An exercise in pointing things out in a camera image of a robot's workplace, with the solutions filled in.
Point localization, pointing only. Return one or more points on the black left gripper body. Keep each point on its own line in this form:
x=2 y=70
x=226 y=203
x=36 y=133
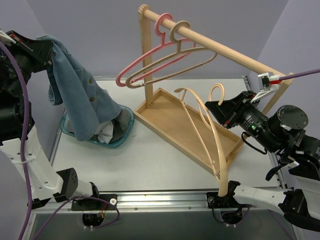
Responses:
x=38 y=52

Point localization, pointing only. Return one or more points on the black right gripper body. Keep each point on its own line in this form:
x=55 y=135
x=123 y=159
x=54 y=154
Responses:
x=236 y=110

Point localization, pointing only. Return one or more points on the beige hanger of white garment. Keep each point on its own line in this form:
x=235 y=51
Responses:
x=200 y=48

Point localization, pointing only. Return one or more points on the white garment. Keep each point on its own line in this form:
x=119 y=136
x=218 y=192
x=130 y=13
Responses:
x=104 y=132

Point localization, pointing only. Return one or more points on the pink plastic hanger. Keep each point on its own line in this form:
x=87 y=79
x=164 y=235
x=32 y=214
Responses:
x=147 y=57

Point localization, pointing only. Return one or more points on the grey pleated skirt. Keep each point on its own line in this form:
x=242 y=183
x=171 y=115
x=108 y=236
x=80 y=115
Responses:
x=83 y=127

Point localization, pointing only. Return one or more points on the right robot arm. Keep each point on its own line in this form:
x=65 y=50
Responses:
x=282 y=134

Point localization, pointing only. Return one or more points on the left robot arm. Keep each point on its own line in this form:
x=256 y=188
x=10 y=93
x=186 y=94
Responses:
x=19 y=139

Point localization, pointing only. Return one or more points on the wooden clothes rack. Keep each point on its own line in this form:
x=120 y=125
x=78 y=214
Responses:
x=146 y=16

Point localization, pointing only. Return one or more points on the teal plastic basin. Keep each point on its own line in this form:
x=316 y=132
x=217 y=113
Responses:
x=119 y=135

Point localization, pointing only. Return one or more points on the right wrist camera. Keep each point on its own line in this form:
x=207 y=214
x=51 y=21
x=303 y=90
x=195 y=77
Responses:
x=268 y=84

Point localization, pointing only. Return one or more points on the aluminium mounting rail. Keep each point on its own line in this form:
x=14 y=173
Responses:
x=195 y=200

